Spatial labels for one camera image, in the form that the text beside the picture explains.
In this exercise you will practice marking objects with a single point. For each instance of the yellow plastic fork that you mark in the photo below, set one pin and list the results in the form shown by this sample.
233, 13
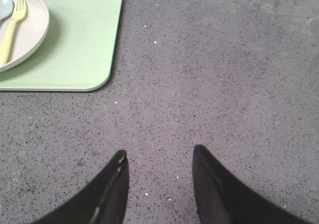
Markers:
18, 14

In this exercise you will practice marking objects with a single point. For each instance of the beige round plate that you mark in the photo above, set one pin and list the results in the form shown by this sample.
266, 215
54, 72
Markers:
29, 33

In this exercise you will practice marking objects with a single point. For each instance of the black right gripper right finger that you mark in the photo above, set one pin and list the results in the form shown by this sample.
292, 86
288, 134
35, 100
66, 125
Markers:
221, 198

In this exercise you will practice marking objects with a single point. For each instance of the light blue plastic spoon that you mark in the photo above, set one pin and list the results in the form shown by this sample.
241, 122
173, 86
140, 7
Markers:
6, 9

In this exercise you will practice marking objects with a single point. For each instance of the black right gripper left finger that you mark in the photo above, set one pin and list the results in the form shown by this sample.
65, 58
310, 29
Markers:
102, 201

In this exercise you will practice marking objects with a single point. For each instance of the light green plastic tray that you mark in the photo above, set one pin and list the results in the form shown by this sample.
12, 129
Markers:
77, 52

